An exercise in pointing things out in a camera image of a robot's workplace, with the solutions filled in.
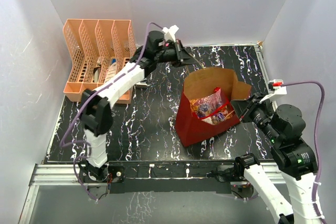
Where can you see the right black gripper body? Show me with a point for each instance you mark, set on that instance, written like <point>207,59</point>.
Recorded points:
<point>259,112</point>

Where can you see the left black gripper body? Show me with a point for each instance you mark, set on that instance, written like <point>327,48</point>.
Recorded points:
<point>172,53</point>

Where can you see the large red snack bag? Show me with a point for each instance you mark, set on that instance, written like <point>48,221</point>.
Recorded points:
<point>213,109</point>

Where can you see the red paper bag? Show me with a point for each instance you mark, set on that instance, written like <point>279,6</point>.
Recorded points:
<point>199,84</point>

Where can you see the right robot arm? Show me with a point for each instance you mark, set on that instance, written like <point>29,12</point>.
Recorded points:
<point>294,157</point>

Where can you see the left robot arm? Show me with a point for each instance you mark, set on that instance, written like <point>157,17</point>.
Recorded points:
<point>95,115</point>

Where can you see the orange plastic file organizer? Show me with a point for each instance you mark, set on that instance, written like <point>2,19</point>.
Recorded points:
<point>90,41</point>

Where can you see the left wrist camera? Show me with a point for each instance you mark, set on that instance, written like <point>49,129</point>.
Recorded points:
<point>169,33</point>

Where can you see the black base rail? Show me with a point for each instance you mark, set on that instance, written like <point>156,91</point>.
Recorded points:
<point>177,176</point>

